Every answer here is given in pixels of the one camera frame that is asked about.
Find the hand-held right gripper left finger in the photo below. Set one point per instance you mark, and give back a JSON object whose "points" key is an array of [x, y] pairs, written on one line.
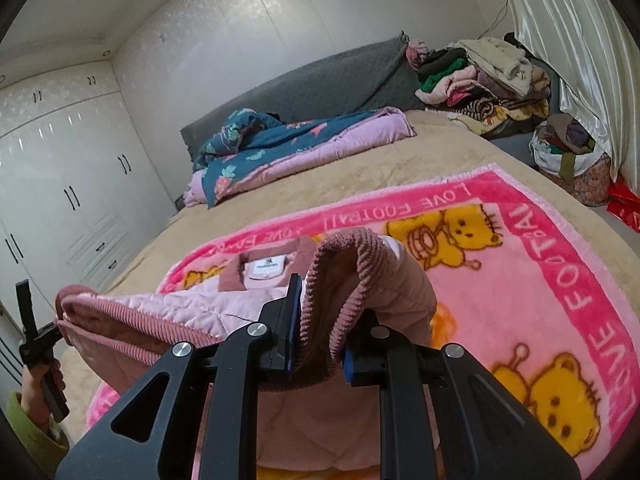
{"points": [[295, 320]]}

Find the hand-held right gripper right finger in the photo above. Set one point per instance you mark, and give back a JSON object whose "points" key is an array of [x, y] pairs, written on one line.
{"points": [[349, 367]]}

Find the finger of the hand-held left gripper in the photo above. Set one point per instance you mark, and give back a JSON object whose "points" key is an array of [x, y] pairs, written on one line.
{"points": [[24, 310], [47, 334]]}

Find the pink quilted jacket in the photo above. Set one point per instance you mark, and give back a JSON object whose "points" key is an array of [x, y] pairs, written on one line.
{"points": [[165, 315]]}

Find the person's left forearm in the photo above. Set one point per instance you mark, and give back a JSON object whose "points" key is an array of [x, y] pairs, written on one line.
{"points": [[25, 435]]}

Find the floral bag of clothes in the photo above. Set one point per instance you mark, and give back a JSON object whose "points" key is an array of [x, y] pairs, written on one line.
{"points": [[575, 175]]}

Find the pile of folded clothes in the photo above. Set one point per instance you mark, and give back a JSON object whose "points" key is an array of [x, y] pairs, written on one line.
{"points": [[490, 85]]}

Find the person's left hand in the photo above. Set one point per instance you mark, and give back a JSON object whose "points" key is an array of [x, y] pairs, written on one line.
{"points": [[32, 395]]}

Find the white wardrobe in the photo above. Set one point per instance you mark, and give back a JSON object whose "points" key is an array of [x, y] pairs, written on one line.
{"points": [[75, 160]]}

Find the beige bed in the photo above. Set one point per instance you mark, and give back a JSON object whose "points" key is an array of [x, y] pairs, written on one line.
{"points": [[350, 165]]}

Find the teal and pink floral quilt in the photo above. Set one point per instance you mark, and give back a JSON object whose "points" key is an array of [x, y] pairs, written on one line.
{"points": [[280, 145]]}

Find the pink printed blanket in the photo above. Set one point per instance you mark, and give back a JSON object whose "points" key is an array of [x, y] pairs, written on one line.
{"points": [[525, 270]]}

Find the red bag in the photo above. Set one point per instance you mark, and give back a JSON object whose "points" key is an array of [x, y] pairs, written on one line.
{"points": [[625, 205]]}

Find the white satin curtain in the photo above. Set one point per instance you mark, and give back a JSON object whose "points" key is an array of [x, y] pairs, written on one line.
{"points": [[565, 25]]}

